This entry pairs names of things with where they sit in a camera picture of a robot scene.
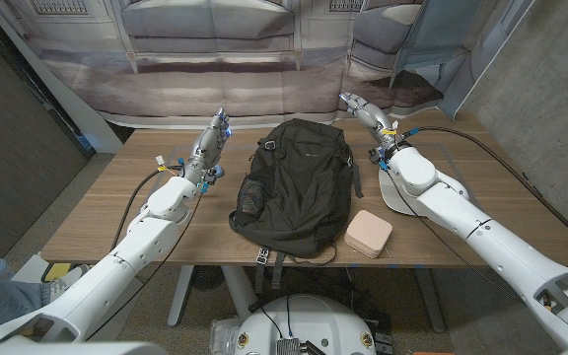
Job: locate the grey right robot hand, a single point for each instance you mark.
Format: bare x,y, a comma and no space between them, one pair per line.
375,118

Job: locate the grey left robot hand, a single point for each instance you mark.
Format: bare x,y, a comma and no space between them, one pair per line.
207,150

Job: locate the black backpack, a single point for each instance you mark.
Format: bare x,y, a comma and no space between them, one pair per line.
304,187

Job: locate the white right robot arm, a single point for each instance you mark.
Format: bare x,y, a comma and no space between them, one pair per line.
491,241

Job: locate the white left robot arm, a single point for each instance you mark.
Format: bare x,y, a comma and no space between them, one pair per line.
126,256

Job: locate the white paper plate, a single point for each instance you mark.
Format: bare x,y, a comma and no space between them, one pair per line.
391,197

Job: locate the printed room backdrop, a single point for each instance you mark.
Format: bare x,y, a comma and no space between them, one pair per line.
215,74

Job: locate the round black floor fan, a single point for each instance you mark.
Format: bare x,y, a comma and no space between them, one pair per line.
207,277

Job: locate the white table leg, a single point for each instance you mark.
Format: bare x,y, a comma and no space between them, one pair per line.
180,296
239,291

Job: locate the clear plastic bag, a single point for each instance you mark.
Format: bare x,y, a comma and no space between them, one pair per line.
222,337

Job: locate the grey table leg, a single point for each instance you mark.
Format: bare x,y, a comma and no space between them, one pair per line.
429,301

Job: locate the yellow black floor item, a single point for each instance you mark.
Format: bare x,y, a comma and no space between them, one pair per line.
57,271

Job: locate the dark wooden door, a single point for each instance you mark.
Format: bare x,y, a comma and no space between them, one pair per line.
13,148

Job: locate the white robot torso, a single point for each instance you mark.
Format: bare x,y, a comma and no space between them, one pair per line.
313,320

